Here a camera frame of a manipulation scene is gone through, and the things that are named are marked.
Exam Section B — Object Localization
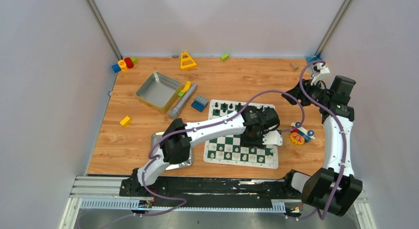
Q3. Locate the yellow cube block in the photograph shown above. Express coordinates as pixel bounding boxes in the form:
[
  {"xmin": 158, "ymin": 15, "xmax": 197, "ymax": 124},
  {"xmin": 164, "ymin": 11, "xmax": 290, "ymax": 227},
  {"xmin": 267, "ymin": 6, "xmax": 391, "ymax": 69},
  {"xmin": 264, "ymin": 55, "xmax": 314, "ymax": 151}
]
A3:
[{"xmin": 120, "ymin": 116, "xmax": 132, "ymax": 127}]

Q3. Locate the square metal tin box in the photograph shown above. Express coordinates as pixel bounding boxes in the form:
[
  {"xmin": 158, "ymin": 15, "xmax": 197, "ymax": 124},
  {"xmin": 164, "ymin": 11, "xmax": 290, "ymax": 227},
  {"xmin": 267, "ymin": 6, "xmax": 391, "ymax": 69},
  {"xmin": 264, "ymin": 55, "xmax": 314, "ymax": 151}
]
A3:
[{"xmin": 135, "ymin": 72, "xmax": 184, "ymax": 114}]

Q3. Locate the green white chess board mat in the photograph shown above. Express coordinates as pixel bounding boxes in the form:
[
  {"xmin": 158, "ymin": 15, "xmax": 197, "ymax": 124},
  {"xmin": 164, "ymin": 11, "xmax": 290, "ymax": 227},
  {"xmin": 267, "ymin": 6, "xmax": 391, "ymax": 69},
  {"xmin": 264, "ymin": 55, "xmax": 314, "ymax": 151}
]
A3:
[{"xmin": 203, "ymin": 99, "xmax": 279, "ymax": 169}]

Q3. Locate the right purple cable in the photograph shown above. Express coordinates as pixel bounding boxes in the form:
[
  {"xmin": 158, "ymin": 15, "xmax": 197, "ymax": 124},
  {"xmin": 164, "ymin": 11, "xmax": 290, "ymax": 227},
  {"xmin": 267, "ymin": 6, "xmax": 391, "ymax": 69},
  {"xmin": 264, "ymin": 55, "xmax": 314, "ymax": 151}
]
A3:
[{"xmin": 284, "ymin": 60, "xmax": 348, "ymax": 221}]

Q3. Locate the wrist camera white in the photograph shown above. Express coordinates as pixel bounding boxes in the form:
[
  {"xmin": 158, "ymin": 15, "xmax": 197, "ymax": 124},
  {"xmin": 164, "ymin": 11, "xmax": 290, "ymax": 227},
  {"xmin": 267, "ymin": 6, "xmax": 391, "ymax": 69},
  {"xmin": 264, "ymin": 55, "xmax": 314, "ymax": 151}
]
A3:
[
  {"xmin": 262, "ymin": 130, "xmax": 283, "ymax": 146},
  {"xmin": 309, "ymin": 60, "xmax": 331, "ymax": 86}
]

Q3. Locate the grey toy microphone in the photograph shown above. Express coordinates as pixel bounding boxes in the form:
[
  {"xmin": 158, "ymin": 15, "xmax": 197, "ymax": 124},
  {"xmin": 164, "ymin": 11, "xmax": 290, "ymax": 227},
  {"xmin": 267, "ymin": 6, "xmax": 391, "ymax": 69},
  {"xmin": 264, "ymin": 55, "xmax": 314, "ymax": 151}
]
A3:
[{"xmin": 168, "ymin": 83, "xmax": 198, "ymax": 119}]

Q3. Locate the brown wooden block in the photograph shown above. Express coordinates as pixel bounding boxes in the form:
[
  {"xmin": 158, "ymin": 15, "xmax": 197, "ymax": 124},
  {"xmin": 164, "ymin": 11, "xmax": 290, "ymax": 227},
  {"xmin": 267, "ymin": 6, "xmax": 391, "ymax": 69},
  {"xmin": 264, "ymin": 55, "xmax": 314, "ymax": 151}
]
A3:
[{"xmin": 290, "ymin": 62, "xmax": 299, "ymax": 71}]

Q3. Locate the silver tin lid tray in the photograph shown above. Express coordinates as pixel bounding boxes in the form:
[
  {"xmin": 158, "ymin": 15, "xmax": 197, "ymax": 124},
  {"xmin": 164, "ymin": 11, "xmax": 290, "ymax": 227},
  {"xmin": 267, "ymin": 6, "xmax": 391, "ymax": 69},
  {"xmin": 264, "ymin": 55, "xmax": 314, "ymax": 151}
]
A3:
[{"xmin": 150, "ymin": 132, "xmax": 195, "ymax": 172}]

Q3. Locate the grey and blue brick stack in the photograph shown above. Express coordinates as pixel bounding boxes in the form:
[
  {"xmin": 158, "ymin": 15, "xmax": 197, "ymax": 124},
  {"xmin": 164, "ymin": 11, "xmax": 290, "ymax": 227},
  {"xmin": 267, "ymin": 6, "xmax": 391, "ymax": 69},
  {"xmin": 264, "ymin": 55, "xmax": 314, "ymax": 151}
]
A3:
[{"xmin": 191, "ymin": 95, "xmax": 209, "ymax": 112}]

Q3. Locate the purple cable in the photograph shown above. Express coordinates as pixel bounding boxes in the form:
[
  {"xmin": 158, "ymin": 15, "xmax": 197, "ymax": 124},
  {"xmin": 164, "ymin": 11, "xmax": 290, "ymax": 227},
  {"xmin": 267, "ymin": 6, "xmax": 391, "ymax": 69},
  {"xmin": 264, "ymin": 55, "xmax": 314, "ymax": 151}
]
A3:
[
  {"xmin": 284, "ymin": 60, "xmax": 348, "ymax": 221},
  {"xmin": 140, "ymin": 89, "xmax": 306, "ymax": 218}
]

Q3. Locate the coloured blocks cluster left corner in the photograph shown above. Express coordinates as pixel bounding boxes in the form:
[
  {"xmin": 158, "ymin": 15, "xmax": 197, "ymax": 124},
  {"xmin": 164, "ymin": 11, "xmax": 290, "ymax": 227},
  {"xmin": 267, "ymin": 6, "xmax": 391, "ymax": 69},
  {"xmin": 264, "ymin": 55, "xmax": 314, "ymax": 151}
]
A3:
[{"xmin": 111, "ymin": 57, "xmax": 138, "ymax": 73}]

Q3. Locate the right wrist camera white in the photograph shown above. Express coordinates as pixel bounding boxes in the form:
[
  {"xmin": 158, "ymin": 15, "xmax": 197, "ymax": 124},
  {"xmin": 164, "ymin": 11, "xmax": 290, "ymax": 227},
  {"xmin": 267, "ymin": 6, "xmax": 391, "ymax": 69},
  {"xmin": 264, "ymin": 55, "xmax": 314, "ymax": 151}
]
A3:
[{"xmin": 309, "ymin": 60, "xmax": 331, "ymax": 86}]

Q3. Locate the yellow triangle toy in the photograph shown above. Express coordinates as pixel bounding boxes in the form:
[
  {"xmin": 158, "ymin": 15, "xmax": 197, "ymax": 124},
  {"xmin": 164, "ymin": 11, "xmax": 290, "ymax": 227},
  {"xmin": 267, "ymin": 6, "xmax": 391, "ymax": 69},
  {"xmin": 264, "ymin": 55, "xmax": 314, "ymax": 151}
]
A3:
[{"xmin": 180, "ymin": 52, "xmax": 197, "ymax": 71}]

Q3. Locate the green block at back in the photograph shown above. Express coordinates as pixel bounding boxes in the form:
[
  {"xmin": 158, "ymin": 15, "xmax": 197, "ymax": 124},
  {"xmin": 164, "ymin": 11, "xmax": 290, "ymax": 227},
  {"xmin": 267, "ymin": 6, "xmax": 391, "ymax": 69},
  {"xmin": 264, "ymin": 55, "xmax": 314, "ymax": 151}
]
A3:
[{"xmin": 220, "ymin": 53, "xmax": 230, "ymax": 62}]

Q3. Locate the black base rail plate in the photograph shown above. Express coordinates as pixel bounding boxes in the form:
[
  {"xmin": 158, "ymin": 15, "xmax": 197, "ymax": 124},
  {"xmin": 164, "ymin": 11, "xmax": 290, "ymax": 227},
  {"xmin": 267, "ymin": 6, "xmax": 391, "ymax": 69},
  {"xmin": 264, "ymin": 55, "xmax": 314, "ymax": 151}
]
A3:
[{"xmin": 119, "ymin": 176, "xmax": 302, "ymax": 209}]

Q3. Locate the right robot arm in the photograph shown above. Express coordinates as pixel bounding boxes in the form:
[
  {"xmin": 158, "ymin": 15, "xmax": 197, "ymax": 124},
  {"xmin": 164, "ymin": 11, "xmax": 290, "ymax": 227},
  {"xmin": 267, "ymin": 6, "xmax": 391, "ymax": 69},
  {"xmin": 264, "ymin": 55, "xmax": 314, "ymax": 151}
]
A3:
[{"xmin": 282, "ymin": 76, "xmax": 363, "ymax": 217}]

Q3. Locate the coloured brick stack right corner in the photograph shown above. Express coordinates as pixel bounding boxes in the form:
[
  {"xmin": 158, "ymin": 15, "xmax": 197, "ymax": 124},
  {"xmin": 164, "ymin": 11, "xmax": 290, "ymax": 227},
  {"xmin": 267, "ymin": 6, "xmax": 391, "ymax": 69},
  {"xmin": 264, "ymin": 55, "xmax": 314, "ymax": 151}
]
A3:
[{"xmin": 305, "ymin": 55, "xmax": 322, "ymax": 63}]

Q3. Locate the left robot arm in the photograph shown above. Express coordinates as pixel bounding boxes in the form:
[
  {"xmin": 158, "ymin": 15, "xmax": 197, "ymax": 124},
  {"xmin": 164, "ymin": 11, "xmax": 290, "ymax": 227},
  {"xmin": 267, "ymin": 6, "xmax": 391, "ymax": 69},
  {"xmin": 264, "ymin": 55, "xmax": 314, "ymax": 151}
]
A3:
[{"xmin": 132, "ymin": 106, "xmax": 280, "ymax": 196}]

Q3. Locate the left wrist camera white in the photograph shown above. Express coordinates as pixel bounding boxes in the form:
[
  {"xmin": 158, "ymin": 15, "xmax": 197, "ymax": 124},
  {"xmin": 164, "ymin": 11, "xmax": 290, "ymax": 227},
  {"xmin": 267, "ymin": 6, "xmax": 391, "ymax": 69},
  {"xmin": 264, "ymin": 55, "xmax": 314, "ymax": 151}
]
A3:
[{"xmin": 262, "ymin": 130, "xmax": 283, "ymax": 146}]

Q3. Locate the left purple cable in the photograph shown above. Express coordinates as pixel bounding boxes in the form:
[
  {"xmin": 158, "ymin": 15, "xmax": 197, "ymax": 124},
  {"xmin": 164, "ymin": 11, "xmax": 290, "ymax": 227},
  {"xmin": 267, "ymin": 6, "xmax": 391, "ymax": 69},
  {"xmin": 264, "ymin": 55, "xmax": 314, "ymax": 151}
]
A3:
[{"xmin": 140, "ymin": 89, "xmax": 306, "ymax": 218}]

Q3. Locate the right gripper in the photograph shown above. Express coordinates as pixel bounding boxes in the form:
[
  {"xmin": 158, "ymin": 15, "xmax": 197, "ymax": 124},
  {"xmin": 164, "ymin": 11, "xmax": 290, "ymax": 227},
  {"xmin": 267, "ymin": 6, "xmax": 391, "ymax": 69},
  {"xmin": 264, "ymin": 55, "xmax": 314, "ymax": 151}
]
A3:
[{"xmin": 282, "ymin": 77, "xmax": 331, "ymax": 107}]

